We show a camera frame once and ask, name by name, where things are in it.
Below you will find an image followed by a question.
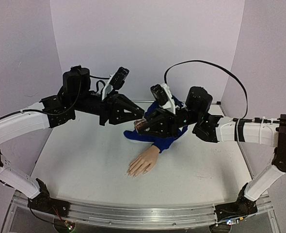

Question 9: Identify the black left camera cable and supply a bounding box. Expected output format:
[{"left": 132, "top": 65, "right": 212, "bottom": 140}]
[{"left": 89, "top": 75, "right": 110, "bottom": 94}]

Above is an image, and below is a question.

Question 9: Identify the blue red white jacket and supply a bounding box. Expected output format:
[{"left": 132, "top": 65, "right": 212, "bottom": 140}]
[{"left": 123, "top": 96, "right": 188, "bottom": 153}]

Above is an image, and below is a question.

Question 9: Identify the black camera cable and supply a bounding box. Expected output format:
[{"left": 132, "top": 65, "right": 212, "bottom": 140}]
[
  {"left": 89, "top": 75, "right": 110, "bottom": 94},
  {"left": 163, "top": 60, "right": 249, "bottom": 119}
]

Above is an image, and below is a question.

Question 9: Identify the pink nail polish bottle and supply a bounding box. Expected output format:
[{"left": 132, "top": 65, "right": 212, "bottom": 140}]
[{"left": 134, "top": 118, "right": 147, "bottom": 132}]

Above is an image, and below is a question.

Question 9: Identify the black right camera cable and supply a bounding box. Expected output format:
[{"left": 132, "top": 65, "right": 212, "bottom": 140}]
[{"left": 163, "top": 60, "right": 249, "bottom": 119}]

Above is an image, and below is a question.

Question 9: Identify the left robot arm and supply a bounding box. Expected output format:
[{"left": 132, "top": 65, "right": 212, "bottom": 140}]
[{"left": 0, "top": 66, "right": 144, "bottom": 217}]

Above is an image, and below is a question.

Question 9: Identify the aluminium table front rail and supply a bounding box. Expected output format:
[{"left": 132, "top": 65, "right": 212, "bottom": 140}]
[{"left": 13, "top": 193, "right": 280, "bottom": 233}]

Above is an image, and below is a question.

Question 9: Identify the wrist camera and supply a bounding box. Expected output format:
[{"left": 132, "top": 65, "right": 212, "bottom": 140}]
[
  {"left": 150, "top": 83, "right": 175, "bottom": 114},
  {"left": 101, "top": 67, "right": 129, "bottom": 100}
]

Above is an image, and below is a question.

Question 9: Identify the mannequin hand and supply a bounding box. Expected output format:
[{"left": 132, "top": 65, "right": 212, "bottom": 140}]
[{"left": 127, "top": 145, "right": 160, "bottom": 178}]

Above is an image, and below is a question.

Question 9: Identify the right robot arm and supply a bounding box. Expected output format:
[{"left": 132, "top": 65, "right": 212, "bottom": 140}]
[{"left": 134, "top": 84, "right": 286, "bottom": 225}]

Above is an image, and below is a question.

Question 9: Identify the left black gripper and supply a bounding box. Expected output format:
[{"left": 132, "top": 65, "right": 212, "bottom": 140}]
[{"left": 74, "top": 92, "right": 147, "bottom": 128}]

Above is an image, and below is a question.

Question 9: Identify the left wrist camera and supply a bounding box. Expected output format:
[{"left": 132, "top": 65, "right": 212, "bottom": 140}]
[{"left": 101, "top": 67, "right": 129, "bottom": 100}]

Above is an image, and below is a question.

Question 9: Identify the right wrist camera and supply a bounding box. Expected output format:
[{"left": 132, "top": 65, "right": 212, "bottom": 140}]
[{"left": 150, "top": 83, "right": 175, "bottom": 114}]

